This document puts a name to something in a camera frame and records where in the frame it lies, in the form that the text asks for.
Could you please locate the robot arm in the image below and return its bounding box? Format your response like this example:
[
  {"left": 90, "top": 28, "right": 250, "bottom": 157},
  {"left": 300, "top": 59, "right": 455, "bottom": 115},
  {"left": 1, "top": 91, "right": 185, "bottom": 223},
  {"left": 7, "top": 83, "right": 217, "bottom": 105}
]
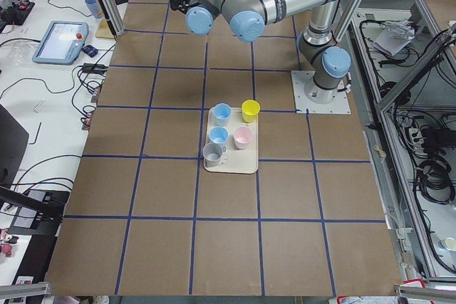
[{"left": 170, "top": 0, "right": 362, "bottom": 105}]

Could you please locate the blue cup on desk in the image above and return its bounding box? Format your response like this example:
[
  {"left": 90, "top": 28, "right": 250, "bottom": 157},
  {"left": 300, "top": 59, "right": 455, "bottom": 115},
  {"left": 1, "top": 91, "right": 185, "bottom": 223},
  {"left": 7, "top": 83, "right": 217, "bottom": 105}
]
[{"left": 85, "top": 0, "right": 102, "bottom": 19}]

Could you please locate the light blue cup far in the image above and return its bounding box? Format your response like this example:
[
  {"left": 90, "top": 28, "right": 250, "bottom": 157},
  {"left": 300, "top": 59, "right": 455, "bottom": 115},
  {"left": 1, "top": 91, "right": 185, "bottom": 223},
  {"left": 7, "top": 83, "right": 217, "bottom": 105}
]
[{"left": 213, "top": 103, "right": 232, "bottom": 127}]

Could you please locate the light blue cup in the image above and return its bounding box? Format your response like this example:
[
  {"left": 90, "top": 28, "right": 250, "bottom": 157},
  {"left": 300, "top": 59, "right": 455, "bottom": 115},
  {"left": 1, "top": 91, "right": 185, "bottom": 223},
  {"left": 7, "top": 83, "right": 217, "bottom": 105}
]
[
  {"left": 213, "top": 103, "right": 232, "bottom": 127},
  {"left": 209, "top": 126, "right": 229, "bottom": 145}
]

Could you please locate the yellow plastic cup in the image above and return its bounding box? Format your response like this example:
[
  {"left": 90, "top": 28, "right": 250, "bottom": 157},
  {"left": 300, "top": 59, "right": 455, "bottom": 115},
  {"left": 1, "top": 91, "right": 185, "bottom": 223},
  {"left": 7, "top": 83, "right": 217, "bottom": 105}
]
[{"left": 241, "top": 99, "right": 261, "bottom": 123}]

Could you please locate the light blue cup near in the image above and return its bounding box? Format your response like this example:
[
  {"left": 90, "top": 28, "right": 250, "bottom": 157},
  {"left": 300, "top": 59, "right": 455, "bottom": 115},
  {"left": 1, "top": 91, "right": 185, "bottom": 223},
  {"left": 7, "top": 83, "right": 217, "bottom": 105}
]
[{"left": 209, "top": 126, "right": 229, "bottom": 145}]

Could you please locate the pink plastic cup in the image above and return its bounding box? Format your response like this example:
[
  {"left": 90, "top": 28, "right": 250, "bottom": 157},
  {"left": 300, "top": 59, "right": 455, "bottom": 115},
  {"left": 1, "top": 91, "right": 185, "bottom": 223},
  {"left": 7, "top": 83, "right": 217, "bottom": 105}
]
[{"left": 233, "top": 126, "right": 253, "bottom": 150}]

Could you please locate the grey plastic cup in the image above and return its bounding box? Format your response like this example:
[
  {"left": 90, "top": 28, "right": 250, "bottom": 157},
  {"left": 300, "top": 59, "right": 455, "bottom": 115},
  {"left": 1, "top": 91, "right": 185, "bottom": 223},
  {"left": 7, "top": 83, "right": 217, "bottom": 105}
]
[{"left": 202, "top": 142, "right": 224, "bottom": 167}]

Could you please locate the wooden stand base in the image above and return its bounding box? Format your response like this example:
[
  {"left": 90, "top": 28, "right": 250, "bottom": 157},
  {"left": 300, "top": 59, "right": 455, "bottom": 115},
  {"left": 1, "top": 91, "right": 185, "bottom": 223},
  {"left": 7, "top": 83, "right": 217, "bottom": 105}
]
[{"left": 95, "top": 18, "right": 116, "bottom": 39}]

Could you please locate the teach pendant tablet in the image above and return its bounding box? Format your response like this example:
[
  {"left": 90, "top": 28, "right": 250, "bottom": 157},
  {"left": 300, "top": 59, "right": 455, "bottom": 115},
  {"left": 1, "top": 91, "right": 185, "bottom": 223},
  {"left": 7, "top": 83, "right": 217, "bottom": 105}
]
[{"left": 32, "top": 21, "right": 89, "bottom": 65}]

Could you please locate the cream plastic tray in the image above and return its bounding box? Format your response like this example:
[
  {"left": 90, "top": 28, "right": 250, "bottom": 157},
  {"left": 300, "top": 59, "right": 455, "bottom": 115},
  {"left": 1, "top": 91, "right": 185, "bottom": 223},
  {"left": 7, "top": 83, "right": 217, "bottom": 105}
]
[{"left": 203, "top": 108, "right": 259, "bottom": 174}]

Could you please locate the black monitor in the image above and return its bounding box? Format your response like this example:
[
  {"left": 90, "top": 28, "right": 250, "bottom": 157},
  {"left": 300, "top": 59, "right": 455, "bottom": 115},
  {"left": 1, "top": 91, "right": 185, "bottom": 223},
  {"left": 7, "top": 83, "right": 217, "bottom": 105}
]
[{"left": 0, "top": 105, "right": 29, "bottom": 188}]

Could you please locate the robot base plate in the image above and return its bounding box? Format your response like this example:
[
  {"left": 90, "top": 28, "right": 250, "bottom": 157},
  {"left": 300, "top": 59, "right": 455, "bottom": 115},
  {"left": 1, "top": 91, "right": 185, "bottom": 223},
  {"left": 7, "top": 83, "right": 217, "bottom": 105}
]
[{"left": 291, "top": 70, "right": 351, "bottom": 115}]

